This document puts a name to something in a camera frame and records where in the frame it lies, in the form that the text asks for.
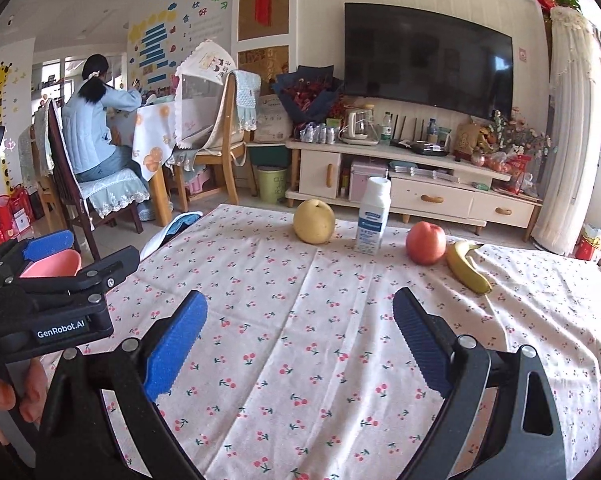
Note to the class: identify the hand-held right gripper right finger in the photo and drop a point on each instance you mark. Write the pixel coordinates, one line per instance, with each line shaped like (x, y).
(423, 332)

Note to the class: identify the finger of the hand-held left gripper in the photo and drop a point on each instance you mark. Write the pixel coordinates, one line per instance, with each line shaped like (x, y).
(50, 245)
(105, 267)

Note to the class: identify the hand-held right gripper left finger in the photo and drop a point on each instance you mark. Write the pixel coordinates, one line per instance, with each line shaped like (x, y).
(178, 340)

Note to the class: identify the pink plastic bin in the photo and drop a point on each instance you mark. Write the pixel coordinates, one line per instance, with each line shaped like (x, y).
(50, 264)

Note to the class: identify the red gift bags on floor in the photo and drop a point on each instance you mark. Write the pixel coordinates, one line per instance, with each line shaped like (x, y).
(10, 217)

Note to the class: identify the dark wooden chair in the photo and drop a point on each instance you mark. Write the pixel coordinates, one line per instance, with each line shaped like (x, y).
(65, 175)

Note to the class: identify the yellow banana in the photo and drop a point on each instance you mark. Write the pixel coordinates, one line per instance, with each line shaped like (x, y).
(468, 270)

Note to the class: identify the brown wooden chair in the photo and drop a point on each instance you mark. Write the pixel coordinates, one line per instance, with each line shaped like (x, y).
(35, 160)

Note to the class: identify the red apple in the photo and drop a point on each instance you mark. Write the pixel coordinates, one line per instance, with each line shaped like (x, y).
(425, 243)

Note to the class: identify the cherry print tablecloth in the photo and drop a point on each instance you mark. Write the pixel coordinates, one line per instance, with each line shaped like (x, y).
(305, 310)

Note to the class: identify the white milk bottle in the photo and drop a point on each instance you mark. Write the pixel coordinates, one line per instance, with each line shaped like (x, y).
(373, 220)

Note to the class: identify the white TV cabinet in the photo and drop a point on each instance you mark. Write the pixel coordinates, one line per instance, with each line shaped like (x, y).
(430, 197)

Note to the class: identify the orange print dining table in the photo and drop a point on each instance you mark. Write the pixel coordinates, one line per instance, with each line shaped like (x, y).
(150, 135)

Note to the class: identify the yellow pear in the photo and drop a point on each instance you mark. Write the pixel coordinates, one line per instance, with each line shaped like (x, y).
(314, 222)

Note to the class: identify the light wooden chair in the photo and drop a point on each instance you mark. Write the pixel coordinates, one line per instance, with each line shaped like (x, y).
(228, 160)

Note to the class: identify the pink storage box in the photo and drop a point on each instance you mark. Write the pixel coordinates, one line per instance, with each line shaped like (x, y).
(363, 180)

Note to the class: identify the light green waste bin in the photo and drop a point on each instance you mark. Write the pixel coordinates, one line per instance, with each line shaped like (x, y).
(272, 185)

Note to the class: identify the red gift bag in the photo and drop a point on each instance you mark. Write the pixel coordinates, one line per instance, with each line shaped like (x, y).
(517, 172)

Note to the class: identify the red and white paper bag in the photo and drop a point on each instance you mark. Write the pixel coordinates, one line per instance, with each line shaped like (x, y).
(590, 247)

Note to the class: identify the dark green storage box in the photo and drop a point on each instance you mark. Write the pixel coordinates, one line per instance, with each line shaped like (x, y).
(268, 155)

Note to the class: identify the brown pouch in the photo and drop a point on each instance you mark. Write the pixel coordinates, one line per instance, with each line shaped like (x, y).
(468, 140)

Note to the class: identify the green label water bottle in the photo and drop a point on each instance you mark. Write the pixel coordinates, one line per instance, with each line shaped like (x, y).
(386, 130)

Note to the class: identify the dried flower arrangement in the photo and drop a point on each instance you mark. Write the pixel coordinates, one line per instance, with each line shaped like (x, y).
(515, 132)

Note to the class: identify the white glass kettle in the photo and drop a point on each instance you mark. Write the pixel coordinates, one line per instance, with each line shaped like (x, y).
(355, 122)

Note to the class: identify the teal lace chair cover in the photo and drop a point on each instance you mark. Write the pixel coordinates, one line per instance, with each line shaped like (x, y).
(245, 95)

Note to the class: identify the white tissue roll pack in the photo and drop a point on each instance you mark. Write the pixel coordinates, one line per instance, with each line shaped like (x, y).
(273, 120)

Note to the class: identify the silver wrapped can pack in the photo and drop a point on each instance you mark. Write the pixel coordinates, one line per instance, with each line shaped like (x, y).
(319, 133)

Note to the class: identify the lace covered standing air conditioner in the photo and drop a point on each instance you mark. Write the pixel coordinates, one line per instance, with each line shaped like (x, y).
(570, 135)

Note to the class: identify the dark blue flower bouquet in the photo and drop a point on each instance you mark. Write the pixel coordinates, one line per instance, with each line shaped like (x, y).
(308, 92)

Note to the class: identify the black television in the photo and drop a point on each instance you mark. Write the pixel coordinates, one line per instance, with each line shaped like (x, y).
(425, 55)

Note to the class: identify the giraffe wall sticker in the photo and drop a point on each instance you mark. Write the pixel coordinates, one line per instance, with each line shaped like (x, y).
(0, 80)

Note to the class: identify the blue and yellow wall stickers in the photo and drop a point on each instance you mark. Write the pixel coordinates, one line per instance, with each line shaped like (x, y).
(153, 40)

